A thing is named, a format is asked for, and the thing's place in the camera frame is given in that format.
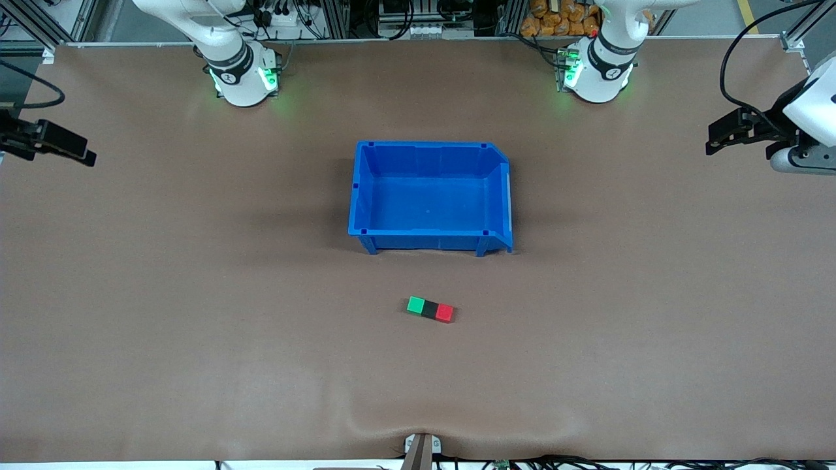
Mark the aluminium frame post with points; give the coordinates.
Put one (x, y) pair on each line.
(806, 26)
(29, 26)

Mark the small black cube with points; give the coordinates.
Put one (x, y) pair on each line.
(430, 309)

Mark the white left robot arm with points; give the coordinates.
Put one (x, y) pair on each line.
(597, 73)

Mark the large table mat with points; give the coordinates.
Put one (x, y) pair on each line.
(261, 365)

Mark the metal table edge clamp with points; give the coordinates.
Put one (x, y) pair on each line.
(421, 450)

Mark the orange snack bags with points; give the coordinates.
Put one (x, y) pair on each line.
(558, 19)

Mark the white power strip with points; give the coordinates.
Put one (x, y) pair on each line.
(281, 23)

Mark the grey equipment box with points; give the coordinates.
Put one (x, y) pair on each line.
(424, 23)

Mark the small red cube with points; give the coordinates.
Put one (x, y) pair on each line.
(445, 313)

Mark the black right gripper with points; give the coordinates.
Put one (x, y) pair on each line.
(14, 138)

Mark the blue plastic storage bin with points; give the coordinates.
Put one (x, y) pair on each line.
(431, 196)

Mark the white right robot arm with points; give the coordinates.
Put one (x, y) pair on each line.
(238, 79)

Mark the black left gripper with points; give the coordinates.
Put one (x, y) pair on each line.
(769, 126)

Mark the small green cube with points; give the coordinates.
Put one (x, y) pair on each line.
(415, 305)

